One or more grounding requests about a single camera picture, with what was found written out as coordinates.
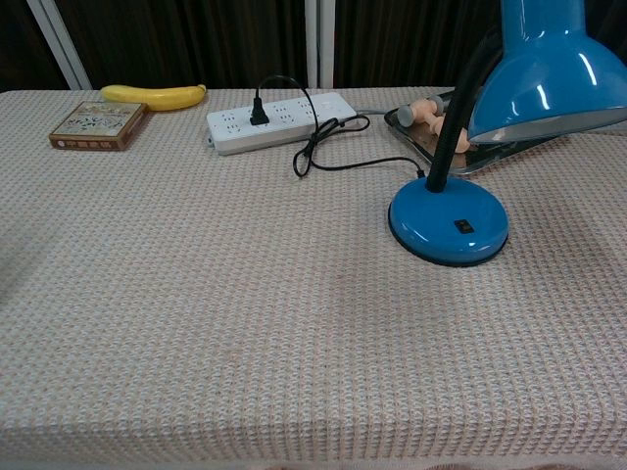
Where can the white slanted frame bar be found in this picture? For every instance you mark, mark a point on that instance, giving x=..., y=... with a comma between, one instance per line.
x=59, y=44

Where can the white vertical frame post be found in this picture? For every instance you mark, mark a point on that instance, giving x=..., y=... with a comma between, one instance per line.
x=318, y=44

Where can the yellow banana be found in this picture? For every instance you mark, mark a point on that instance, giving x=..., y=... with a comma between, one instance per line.
x=157, y=95

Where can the shiny metal tray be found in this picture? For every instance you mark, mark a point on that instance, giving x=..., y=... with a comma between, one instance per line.
x=485, y=157

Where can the blue desk lamp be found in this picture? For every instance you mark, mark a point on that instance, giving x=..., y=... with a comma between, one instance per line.
x=539, y=63

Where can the white power strip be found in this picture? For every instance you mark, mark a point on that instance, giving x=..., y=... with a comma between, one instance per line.
x=284, y=122

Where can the brown printed box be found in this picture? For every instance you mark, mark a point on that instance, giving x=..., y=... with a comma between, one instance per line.
x=98, y=126

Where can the woven checkered tablecloth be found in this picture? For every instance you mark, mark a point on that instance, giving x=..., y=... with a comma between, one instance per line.
x=245, y=318

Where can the dark curtain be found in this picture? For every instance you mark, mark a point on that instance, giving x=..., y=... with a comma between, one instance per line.
x=186, y=39

